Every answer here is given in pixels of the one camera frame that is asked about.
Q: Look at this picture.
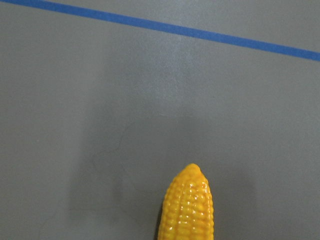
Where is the yellow plastic corn cob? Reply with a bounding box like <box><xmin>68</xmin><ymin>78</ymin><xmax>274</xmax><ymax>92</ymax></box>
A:
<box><xmin>157</xmin><ymin>163</ymin><xmax>214</xmax><ymax>240</ymax></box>

